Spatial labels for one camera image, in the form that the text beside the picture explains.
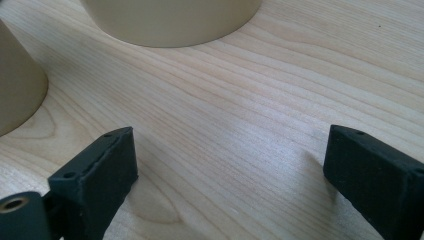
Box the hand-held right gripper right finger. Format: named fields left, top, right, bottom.
left=322, top=124, right=424, bottom=240

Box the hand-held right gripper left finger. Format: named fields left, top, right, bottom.
left=47, top=126, right=139, bottom=240

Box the beige paper cup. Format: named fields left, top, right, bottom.
left=0, top=19, right=50, bottom=138
left=79, top=0, right=263, bottom=49

